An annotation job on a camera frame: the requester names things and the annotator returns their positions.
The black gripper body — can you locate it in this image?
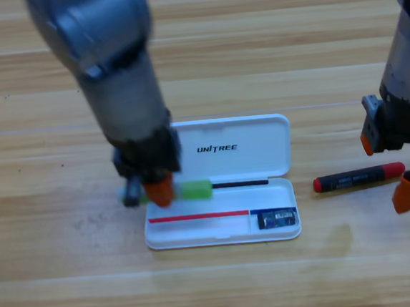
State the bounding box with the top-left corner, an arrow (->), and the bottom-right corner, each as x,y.
107,106 -> 187,210
355,82 -> 410,184

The black marker with red ends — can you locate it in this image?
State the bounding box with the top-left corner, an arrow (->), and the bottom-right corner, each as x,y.
311,160 -> 408,194

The green capped glue stick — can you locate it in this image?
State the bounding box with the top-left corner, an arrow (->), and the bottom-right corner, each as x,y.
117,178 -> 215,209

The white Unitree pencil case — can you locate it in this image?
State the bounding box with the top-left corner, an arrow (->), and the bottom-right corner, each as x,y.
135,112 -> 303,253

